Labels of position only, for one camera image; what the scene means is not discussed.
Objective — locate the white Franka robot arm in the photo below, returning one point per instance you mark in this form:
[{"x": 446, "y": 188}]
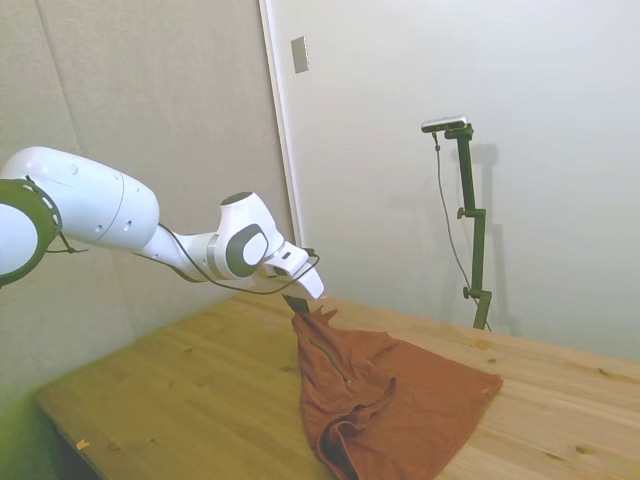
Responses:
[{"x": 100, "y": 200}]

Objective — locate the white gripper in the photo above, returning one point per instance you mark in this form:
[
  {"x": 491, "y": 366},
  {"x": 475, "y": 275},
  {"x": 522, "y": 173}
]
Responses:
[{"x": 310, "y": 284}]

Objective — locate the silver camera on stand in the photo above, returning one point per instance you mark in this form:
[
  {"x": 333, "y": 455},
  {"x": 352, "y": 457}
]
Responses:
[{"x": 444, "y": 124}]

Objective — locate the grey wall plate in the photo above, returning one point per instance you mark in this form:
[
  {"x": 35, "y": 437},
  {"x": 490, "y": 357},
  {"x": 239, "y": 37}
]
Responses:
[{"x": 300, "y": 55}]

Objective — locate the small orange tape scrap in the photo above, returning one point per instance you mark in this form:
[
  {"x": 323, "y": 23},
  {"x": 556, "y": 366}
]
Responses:
[{"x": 82, "y": 443}]

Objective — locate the dark green camera stand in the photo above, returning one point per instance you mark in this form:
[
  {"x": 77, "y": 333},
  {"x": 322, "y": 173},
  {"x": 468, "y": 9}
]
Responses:
[{"x": 475, "y": 240}]

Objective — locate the rust orange shorts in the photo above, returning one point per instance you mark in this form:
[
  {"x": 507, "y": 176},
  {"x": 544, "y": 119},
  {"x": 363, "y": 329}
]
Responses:
[{"x": 390, "y": 400}]

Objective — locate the white door frame trim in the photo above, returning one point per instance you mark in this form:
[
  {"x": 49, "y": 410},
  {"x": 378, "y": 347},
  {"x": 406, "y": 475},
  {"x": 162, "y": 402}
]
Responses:
[{"x": 285, "y": 150}]

